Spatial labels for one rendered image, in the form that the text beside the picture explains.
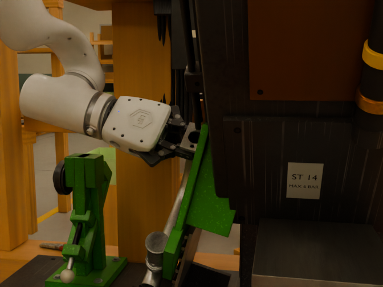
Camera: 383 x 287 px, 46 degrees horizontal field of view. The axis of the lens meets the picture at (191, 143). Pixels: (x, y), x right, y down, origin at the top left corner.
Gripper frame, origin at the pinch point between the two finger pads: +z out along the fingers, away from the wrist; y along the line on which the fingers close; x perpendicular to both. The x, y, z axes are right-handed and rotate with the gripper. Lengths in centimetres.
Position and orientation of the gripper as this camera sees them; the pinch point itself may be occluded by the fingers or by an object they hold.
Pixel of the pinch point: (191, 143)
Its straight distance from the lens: 80.0
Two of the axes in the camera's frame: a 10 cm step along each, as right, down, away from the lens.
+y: 3.2, -7.9, 5.3
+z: 9.5, 2.9, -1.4
